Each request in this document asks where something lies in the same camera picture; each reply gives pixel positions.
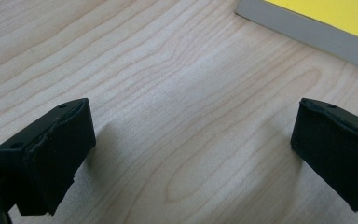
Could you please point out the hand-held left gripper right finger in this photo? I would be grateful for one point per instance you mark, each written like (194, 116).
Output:
(335, 149)

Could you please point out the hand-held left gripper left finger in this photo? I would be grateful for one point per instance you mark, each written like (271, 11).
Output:
(52, 155)

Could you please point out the yellow sheet with grey border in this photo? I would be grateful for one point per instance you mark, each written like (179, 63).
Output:
(329, 28)

